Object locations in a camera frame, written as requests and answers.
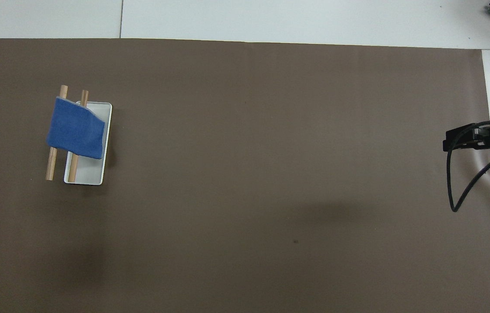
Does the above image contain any wooden rod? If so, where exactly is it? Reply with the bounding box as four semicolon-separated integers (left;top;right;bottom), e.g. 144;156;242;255
67;90;89;183
45;85;69;181

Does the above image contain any blue towel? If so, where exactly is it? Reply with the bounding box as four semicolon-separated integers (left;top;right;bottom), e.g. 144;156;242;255
46;97;106;160

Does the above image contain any black cable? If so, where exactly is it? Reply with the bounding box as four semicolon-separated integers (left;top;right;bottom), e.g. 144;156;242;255
447;122;490;213

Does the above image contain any white rectangular tray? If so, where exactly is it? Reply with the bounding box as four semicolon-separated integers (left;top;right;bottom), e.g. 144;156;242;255
63;101;113;186

